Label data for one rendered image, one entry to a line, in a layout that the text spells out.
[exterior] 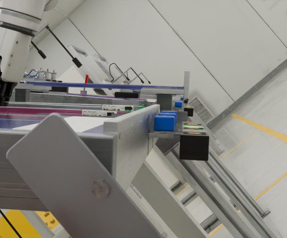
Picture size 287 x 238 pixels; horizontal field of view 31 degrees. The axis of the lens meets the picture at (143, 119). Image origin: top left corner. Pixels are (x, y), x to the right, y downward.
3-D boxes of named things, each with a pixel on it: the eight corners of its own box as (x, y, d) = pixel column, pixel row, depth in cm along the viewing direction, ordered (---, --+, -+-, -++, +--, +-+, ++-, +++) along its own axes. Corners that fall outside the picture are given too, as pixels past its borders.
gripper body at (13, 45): (10, 23, 106) (-4, 76, 107) (-12, 15, 96) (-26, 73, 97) (43, 32, 105) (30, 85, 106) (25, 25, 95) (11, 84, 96)
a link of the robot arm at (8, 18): (9, 13, 105) (5, 27, 105) (-9, 5, 97) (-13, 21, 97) (47, 22, 104) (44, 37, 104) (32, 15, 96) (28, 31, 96)
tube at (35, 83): (-4, 84, 138) (-4, 78, 138) (-2, 84, 140) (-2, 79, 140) (183, 90, 134) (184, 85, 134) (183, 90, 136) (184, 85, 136)
